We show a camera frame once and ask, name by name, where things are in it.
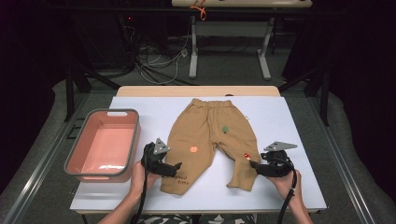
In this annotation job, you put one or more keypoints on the person's right hand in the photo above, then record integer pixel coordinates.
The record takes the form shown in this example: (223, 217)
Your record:
(286, 188)

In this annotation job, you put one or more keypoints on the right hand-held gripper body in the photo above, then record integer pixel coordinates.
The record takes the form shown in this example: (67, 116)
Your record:
(275, 163)

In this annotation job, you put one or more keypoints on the person's camouflage trouser legs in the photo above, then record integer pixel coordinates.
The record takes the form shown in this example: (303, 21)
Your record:
(174, 219)

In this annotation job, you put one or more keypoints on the pink basket with grey rim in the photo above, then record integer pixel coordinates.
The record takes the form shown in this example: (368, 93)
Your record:
(106, 143)

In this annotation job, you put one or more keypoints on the aluminium floor rail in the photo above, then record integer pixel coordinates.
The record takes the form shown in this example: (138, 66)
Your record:
(40, 168)
(345, 168)

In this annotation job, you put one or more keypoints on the light wooden table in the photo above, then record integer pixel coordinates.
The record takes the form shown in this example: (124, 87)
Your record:
(186, 91)

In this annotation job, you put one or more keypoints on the black metal stand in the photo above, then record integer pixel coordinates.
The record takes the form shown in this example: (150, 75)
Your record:
(74, 90)
(320, 93)

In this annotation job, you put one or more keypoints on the person's left hand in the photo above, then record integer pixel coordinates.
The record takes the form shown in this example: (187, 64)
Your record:
(141, 182)

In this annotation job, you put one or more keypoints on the tan child's pants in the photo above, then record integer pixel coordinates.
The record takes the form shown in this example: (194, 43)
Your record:
(205, 130)

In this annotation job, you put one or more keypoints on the white desk with metal legs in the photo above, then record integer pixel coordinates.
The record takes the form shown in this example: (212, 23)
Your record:
(230, 29)

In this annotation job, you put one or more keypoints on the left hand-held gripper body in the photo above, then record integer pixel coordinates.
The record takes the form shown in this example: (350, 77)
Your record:
(155, 163)

